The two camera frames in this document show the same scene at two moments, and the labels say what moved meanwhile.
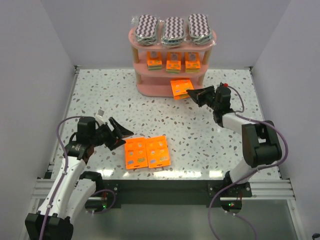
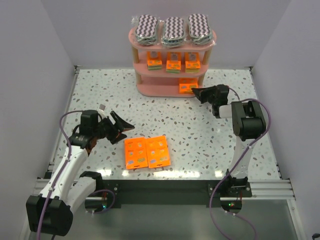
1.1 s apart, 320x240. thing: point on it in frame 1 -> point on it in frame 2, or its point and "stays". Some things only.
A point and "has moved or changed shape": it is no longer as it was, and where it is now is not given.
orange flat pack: [179, 88] has moved or changed shape
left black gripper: [111, 135] -> [110, 129]
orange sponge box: [154, 60] stays
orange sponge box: [192, 64] stays
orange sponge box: [173, 62] stays
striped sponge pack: [173, 32] stays
